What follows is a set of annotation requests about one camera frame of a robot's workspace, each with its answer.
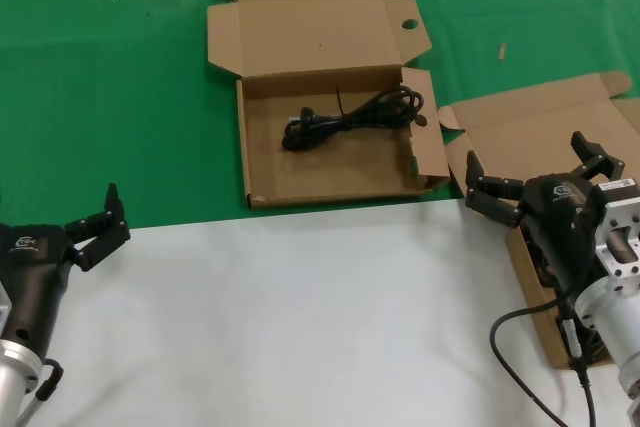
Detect white table cloth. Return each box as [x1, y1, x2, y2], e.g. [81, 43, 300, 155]
[0, 195, 640, 427]

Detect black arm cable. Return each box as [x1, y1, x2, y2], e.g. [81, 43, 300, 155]
[17, 356, 65, 427]
[490, 291, 599, 427]

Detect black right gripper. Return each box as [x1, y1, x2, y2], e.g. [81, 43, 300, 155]
[464, 130, 626, 299]

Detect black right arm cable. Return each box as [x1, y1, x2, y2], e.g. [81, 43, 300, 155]
[490, 291, 599, 427]

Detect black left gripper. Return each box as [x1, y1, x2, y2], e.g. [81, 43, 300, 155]
[0, 182, 133, 354]

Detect black power cable with plug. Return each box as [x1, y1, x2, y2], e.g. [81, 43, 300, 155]
[280, 86, 425, 152]

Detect open cardboard box round hole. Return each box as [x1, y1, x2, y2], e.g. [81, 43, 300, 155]
[205, 0, 450, 210]

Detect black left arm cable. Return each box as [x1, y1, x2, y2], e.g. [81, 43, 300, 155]
[17, 356, 65, 427]

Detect green table cloth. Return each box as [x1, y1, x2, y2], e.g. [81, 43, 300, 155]
[0, 0, 640, 228]

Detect aluminium right wrist camera bracket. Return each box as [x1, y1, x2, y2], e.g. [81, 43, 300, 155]
[594, 177, 640, 281]

